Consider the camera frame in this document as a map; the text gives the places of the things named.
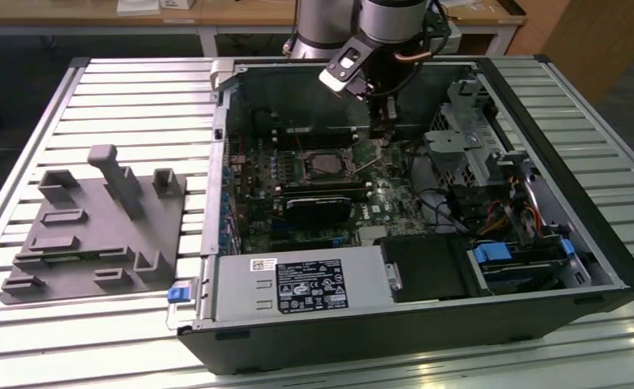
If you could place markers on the silver CPU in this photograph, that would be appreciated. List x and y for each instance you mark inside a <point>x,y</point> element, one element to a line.
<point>327,164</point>

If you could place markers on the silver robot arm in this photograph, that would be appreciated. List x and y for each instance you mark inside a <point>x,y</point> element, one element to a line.
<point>392,20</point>

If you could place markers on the black RAM slot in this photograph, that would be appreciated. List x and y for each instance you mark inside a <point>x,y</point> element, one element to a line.
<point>327,129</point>
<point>322,187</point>
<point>322,183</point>
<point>327,145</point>
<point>322,191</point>
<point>327,134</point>
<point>327,139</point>

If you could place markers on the CPU socket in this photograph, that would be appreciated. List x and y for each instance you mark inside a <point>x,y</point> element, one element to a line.
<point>306,166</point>

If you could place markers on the black plastic bay cover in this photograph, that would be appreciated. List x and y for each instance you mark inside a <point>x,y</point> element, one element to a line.
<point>430,267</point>

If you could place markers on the grey metal drive cage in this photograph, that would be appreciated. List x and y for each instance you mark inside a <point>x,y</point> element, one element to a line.
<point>447,142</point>

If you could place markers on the green motherboard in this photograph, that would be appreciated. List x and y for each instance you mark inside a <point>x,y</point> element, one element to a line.
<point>392,202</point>

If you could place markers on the black graphics card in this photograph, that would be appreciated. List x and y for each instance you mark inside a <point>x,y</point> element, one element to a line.
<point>316,212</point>

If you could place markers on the wooden cabinet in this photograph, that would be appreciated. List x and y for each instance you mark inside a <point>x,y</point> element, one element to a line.
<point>593,40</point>

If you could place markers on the small silver heatsink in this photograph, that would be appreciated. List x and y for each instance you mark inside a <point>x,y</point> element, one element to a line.
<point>372,235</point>

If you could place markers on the white box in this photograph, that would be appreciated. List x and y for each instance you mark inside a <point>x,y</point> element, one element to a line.
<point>176,3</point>
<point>137,7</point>

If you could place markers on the hard disk in blue carrier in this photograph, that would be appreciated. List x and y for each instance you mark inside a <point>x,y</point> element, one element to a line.
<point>492,253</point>

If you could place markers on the blue plastic clip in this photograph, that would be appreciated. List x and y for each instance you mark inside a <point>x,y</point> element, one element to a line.
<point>566,248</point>

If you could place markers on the silver power supply unit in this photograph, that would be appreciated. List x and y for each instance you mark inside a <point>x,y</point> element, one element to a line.
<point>241,291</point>

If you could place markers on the wooden desk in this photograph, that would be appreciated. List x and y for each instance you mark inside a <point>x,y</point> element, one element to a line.
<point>52,20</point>

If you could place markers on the black PC case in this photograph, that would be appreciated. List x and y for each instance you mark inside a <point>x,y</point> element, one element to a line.
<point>403,344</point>

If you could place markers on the blue case latch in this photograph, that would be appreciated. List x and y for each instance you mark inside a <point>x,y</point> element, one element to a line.
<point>179,295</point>

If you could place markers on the grey parts rack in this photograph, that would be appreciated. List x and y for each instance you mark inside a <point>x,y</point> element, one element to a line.
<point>95,243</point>

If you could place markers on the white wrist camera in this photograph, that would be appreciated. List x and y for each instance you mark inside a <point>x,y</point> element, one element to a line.
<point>344,69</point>

